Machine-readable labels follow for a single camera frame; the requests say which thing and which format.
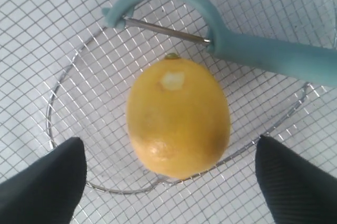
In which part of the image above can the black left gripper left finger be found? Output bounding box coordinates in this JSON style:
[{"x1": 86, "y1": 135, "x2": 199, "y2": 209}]
[{"x1": 1, "y1": 137, "x2": 87, "y2": 223}]

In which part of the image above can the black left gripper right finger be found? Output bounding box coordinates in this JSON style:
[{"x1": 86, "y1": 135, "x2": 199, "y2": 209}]
[{"x1": 255, "y1": 135, "x2": 336, "y2": 223}]

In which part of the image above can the teal handled peeler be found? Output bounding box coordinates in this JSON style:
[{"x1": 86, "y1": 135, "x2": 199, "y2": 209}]
[{"x1": 102, "y1": 0, "x2": 336, "y2": 87}]

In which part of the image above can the yellow lemon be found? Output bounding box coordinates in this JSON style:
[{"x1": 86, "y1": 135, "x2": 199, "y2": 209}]
[{"x1": 126, "y1": 53, "x2": 231, "y2": 179}]

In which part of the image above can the oval steel wire mesh basket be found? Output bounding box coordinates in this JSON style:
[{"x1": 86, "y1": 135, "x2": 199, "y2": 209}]
[{"x1": 1, "y1": 0, "x2": 336, "y2": 223}]

